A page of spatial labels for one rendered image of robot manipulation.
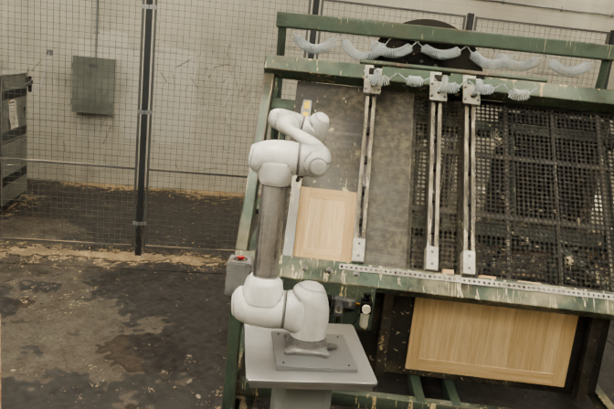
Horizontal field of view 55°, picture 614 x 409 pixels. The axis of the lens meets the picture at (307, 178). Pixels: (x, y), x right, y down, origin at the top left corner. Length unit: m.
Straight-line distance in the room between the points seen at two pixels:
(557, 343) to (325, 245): 1.43
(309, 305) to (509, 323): 1.51
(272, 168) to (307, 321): 0.63
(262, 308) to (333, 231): 0.93
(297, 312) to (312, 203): 0.99
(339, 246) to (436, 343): 0.82
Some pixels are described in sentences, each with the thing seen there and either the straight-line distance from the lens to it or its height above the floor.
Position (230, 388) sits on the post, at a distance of 3.23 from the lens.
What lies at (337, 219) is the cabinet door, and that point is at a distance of 3.24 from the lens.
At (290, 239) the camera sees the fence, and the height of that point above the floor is 0.98.
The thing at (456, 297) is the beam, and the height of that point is 0.81.
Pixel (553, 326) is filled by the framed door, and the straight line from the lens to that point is 3.67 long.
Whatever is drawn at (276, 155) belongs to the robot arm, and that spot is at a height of 1.55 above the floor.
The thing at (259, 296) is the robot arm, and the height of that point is 0.99.
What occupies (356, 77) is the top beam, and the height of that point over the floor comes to 1.84.
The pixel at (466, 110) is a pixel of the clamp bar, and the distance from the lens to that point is 3.59.
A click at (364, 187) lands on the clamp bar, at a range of 3.27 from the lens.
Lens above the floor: 1.93
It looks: 12 degrees down
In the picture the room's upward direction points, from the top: 6 degrees clockwise
